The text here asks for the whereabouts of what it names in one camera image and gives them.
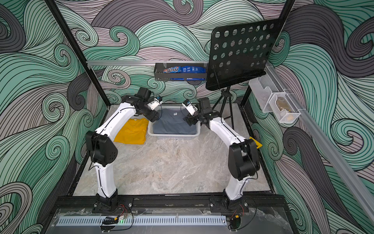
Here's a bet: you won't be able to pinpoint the grey-blue t-shirt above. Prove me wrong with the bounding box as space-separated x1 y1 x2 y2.
153 109 197 135

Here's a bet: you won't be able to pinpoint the yellow t-shirt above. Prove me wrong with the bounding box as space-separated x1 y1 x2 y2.
115 118 149 145

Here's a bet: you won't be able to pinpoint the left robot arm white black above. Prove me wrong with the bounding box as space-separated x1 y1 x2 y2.
85 87 163 209

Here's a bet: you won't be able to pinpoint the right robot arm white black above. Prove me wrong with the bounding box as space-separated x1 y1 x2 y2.
182 98 260 206

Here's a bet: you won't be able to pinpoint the blue M&M candy bag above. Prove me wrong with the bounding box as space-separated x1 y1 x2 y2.
163 66 206 74

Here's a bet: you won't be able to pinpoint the yellow triangular plastic piece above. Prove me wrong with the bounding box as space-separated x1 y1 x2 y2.
249 136 263 149

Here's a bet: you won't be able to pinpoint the black perforated music stand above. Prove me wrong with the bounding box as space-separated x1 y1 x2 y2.
200 19 281 129

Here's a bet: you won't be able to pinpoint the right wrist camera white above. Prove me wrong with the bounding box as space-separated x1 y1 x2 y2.
182 99 198 116

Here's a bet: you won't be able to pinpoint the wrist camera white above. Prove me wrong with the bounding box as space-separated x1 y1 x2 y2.
182 99 198 116
147 96 163 110

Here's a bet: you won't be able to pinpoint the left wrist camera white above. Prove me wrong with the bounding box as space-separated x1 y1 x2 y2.
147 96 163 110

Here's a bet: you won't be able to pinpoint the black wall shelf tray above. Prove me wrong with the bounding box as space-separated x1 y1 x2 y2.
154 63 208 82

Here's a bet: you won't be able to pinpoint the aluminium rail back wall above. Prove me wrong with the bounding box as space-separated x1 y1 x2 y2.
86 59 209 67

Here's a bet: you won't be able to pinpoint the aluminium rail wall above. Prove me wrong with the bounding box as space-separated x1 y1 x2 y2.
86 59 209 67
266 63 374 223

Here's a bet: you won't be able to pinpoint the clear acrylic wall bin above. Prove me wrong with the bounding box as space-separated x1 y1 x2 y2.
249 75 301 124

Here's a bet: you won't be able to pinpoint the white slotted cable duct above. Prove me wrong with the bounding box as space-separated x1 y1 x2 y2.
56 215 227 226

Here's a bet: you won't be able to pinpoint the aluminium rail right wall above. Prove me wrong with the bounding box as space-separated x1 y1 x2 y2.
266 63 374 223

